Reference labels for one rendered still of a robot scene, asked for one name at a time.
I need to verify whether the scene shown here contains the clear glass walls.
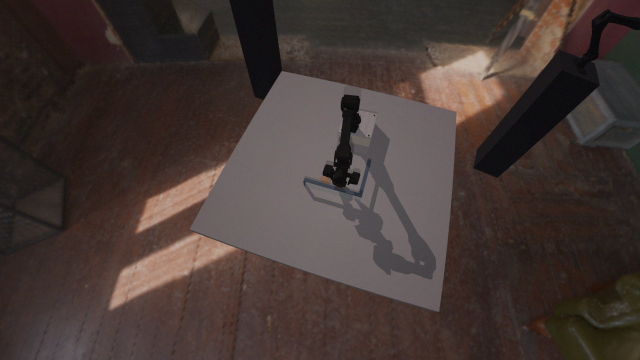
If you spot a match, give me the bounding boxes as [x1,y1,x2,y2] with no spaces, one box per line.
[304,181,362,202]

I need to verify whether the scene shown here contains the translucent orange ball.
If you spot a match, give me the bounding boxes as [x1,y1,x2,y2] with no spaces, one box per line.
[320,175,332,185]

